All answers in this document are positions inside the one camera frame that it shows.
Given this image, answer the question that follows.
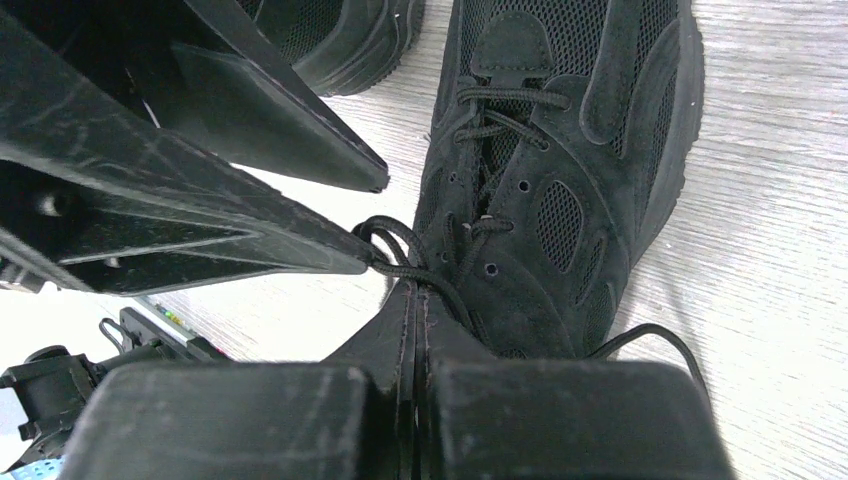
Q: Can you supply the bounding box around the black shoelace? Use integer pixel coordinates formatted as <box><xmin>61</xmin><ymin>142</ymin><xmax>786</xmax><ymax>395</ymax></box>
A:
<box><xmin>352</xmin><ymin>215</ymin><xmax>708</xmax><ymax>390</ymax></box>

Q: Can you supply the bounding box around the black shoe with laces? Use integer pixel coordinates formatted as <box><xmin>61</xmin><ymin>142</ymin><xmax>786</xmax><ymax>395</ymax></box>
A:
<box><xmin>410</xmin><ymin>0</ymin><xmax>706</xmax><ymax>362</ymax></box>

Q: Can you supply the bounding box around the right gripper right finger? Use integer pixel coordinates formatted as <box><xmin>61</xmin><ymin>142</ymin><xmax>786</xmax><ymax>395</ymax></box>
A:
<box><xmin>417</xmin><ymin>291</ymin><xmax>734</xmax><ymax>479</ymax></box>

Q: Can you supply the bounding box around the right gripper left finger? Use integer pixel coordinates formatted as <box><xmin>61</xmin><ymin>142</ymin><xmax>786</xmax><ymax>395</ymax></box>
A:
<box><xmin>61</xmin><ymin>281</ymin><xmax>417</xmax><ymax>479</ymax></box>

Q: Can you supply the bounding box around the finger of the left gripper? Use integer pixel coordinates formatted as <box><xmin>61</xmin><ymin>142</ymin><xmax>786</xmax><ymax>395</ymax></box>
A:
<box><xmin>132</xmin><ymin>1</ymin><xmax>389</xmax><ymax>193</ymax></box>
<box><xmin>1</xmin><ymin>9</ymin><xmax>373</xmax><ymax>295</ymax></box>

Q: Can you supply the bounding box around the black shoe tied left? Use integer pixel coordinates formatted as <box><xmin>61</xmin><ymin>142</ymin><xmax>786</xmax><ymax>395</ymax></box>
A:
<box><xmin>239</xmin><ymin>0</ymin><xmax>426</xmax><ymax>97</ymax></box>

